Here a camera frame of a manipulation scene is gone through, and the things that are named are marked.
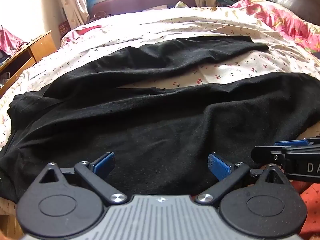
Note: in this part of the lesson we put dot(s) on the brown handbag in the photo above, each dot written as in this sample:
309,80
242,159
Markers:
100,16

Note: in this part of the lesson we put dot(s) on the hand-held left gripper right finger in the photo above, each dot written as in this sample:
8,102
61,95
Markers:
218,166

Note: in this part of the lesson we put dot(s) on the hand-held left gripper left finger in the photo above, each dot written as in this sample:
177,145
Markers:
105,163

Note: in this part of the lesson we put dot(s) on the green printed bag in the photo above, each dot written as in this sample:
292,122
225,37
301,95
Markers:
180,4

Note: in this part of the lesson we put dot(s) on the pink floral cloth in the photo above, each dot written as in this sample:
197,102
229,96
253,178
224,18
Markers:
10,41

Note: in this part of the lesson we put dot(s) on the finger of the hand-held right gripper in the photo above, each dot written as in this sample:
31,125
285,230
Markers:
291,143
265,153

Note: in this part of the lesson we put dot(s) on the red dotted cloth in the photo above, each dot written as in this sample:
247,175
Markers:
310,205

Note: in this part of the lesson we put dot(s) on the black pants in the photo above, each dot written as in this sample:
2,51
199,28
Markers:
150,120

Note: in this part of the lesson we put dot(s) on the maroon sofa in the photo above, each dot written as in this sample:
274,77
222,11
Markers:
140,0

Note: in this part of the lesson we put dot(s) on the red printed box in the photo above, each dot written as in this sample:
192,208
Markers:
63,27

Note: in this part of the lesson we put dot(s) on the cherry print bed sheet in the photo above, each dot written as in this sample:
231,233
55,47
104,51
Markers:
175,25

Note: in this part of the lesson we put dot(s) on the wooden desk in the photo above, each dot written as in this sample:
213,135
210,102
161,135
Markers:
42,45

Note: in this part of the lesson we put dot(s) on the pink floral quilt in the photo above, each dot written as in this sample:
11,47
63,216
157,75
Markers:
275,17

